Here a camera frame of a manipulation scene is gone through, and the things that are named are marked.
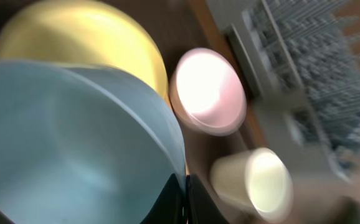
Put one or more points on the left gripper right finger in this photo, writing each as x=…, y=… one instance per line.
x=201, y=209

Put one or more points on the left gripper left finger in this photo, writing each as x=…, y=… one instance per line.
x=169, y=206

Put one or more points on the white cup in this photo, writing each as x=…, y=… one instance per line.
x=256, y=182

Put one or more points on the pink bowl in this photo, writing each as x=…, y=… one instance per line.
x=206, y=93

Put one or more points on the light blue bowl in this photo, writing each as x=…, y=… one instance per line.
x=84, y=145

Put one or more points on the yellow plate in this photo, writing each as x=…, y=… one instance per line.
x=89, y=32

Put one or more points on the grey dishwasher rack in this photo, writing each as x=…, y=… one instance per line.
x=305, y=85

